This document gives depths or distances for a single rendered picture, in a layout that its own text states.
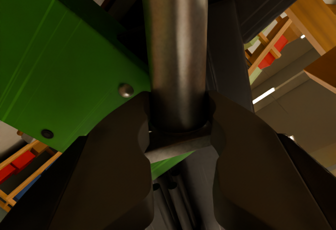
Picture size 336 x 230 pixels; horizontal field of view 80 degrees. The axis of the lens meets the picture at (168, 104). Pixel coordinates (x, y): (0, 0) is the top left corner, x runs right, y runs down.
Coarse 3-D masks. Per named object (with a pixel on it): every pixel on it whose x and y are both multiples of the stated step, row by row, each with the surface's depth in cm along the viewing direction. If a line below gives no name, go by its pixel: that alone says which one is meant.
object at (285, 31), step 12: (276, 24) 372; (288, 24) 313; (264, 36) 301; (276, 36) 302; (288, 36) 338; (264, 48) 294; (276, 48) 314; (252, 60) 318; (264, 60) 305; (252, 72) 294
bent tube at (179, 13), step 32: (160, 0) 8; (192, 0) 8; (160, 32) 9; (192, 32) 9; (160, 64) 9; (192, 64) 9; (160, 96) 10; (192, 96) 10; (160, 128) 11; (192, 128) 11
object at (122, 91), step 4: (124, 84) 14; (128, 84) 14; (120, 88) 14; (124, 88) 14; (128, 88) 14; (132, 88) 14; (120, 92) 14; (124, 92) 14; (128, 92) 14; (132, 92) 14; (124, 96) 14; (128, 96) 15
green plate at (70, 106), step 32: (0, 0) 11; (32, 0) 11; (64, 0) 12; (0, 32) 12; (32, 32) 12; (64, 32) 12; (96, 32) 12; (0, 64) 14; (32, 64) 14; (64, 64) 14; (96, 64) 13; (128, 64) 13; (0, 96) 15; (32, 96) 15; (64, 96) 15; (96, 96) 15; (32, 128) 17; (64, 128) 17; (160, 160) 18
